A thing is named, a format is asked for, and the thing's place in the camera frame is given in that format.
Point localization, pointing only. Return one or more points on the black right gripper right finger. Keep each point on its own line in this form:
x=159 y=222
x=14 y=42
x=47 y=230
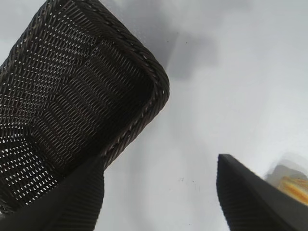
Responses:
x=252 y=207

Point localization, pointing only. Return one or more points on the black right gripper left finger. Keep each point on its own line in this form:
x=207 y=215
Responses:
x=60 y=209

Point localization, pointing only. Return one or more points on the long striped bread loaf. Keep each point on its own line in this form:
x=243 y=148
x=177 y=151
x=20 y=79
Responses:
x=297 y=188

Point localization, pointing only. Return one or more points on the dark brown wicker basket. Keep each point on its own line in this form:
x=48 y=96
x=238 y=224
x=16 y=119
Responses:
x=72 y=84

